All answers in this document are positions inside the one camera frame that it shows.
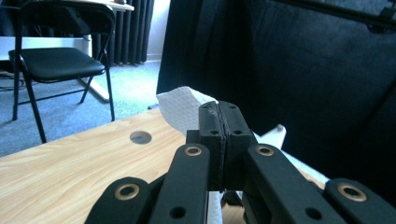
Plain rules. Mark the dark pleated curtain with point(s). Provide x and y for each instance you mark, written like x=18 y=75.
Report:
x=130 y=34

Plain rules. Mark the white wet wipe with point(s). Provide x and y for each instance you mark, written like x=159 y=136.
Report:
x=180 y=109

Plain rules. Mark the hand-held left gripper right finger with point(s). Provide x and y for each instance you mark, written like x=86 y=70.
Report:
x=236 y=137

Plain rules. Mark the black folding chair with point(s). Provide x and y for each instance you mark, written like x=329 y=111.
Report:
x=59 y=62

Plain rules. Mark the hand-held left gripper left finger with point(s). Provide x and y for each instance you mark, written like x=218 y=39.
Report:
x=211 y=130

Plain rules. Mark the black curtain panel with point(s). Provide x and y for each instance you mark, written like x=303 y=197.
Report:
x=311 y=87

